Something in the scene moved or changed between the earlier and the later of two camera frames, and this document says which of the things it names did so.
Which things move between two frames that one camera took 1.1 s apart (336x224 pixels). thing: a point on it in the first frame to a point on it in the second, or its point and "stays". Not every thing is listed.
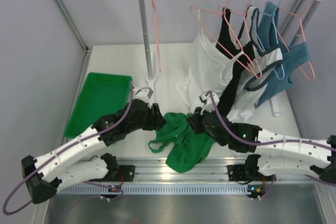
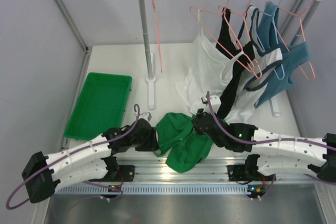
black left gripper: x=156 y=117 to x=153 y=138
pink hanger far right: x=300 y=16 stays
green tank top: x=188 y=147 stays
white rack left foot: x=151 y=79 stays
